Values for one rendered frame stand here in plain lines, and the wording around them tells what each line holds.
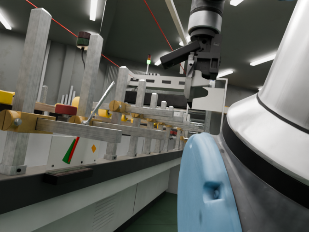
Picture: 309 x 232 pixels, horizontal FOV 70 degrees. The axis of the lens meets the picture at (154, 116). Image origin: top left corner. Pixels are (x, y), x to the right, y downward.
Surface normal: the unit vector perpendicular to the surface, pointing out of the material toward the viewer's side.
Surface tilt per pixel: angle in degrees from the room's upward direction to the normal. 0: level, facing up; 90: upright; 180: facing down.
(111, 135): 90
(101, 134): 90
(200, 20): 90
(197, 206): 94
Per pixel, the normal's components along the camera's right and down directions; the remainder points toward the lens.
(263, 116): -0.56, -0.66
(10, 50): 0.31, -0.03
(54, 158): 0.94, 0.11
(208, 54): -0.21, -0.11
